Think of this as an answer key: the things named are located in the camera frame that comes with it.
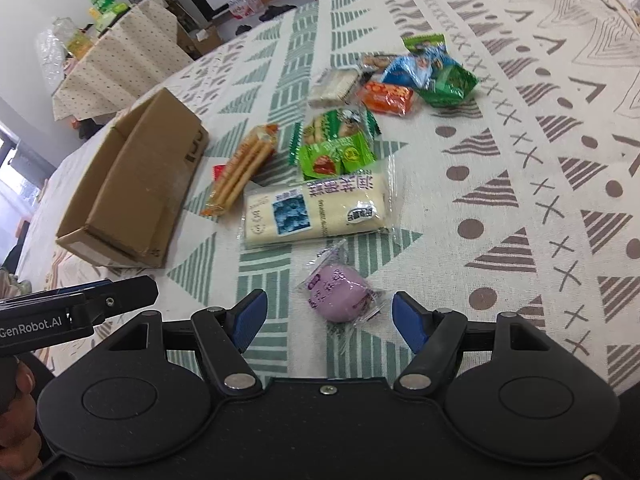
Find white blueberry bread packet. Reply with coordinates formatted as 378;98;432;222
243;170;393;247

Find dark green snack packet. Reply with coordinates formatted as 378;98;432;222
418;64;478;107

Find small cardboard box on floor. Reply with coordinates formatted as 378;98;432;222
190;25;224;55

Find white wafer snack packet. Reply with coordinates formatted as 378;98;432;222
308;68;360;108

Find purple round snack packet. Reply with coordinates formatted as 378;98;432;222
296;238;390;325

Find green blue snack packet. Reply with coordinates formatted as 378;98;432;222
402;34;447;55

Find yellow oil bottle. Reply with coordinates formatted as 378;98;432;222
65;29;93;60

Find orange cracker stick packet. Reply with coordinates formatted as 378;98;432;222
201;124;279;218

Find black shoe pair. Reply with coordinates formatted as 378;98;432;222
258;4;296;23

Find green white biscuit packet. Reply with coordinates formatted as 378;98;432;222
288;105;382;166

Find person's left hand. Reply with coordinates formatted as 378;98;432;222
1;362;42;479

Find table with dotted cloth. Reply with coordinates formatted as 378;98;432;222
52;0;192;120

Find brown cardboard box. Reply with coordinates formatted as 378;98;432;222
56;88;208;268

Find patterned bed cover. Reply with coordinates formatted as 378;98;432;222
14;0;640;396

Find pack of water bottles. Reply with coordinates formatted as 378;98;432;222
229;0;265;21

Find orange snack packet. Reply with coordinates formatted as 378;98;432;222
360;81;414;116

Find brown nut bar packet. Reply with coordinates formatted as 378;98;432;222
360;54;396;73

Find green date snack packet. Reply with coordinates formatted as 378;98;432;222
298;131;376;180

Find red candy bar packet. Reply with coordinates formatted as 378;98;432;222
213;165;224;181

